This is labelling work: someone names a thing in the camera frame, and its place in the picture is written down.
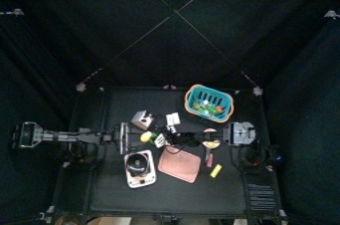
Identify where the grey cube box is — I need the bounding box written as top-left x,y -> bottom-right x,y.
132,110 -> 156,131

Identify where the white square card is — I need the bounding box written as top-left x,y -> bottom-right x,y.
165,112 -> 181,126

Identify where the black cable bundle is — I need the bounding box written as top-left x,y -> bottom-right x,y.
229,142 -> 283,172

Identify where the small red toy piece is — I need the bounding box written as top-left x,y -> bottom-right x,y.
205,152 -> 215,169

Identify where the pink cutting board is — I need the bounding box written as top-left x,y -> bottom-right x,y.
157,145 -> 201,184

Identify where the yellow green toy corn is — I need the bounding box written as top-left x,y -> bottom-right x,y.
140,130 -> 160,145

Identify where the yellow rectangular block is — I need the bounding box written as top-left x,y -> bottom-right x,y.
208,163 -> 223,179

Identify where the teal basket with orange rim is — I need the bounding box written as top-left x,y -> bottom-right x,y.
183,84 -> 235,123

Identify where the wooden toy pan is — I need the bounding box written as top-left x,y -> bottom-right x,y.
200,127 -> 221,162

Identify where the green toy vegetable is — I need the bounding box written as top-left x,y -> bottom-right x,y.
192,102 -> 220,116

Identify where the silver kitchen scale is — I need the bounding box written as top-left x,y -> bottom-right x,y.
123,149 -> 159,189

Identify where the black toy pot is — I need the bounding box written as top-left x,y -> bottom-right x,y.
125,152 -> 152,178

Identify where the thin crossed cord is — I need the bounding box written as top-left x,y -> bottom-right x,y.
79,0 -> 235,86
124,0 -> 260,88

